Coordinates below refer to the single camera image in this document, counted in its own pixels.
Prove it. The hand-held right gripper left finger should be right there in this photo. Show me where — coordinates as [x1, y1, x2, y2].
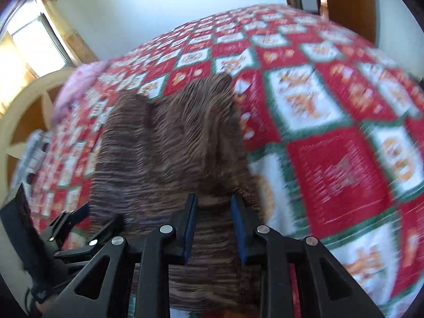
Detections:
[43, 193, 199, 318]

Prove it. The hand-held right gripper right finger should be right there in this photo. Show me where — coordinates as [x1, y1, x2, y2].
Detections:
[230, 194, 385, 318]

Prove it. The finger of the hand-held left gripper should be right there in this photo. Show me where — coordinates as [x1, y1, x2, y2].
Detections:
[49, 202, 91, 241]
[53, 214, 126, 262]

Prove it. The brown striped garment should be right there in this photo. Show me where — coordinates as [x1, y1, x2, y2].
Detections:
[89, 73, 266, 312]

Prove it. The grey white cloth pile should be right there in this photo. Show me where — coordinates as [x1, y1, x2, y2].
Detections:
[15, 131, 52, 186]

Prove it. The cream wooden headboard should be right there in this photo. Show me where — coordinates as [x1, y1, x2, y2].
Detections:
[0, 69, 75, 179]

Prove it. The pink pillow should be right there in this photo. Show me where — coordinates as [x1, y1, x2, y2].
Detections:
[51, 60, 107, 126]

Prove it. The red checkered printed blanket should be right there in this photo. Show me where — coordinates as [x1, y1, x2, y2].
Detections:
[28, 3, 424, 318]

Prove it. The bright window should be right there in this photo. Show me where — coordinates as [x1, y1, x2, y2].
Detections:
[0, 0, 96, 113]

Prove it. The brown wooden door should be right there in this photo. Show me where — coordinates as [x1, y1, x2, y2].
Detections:
[320, 0, 378, 45]

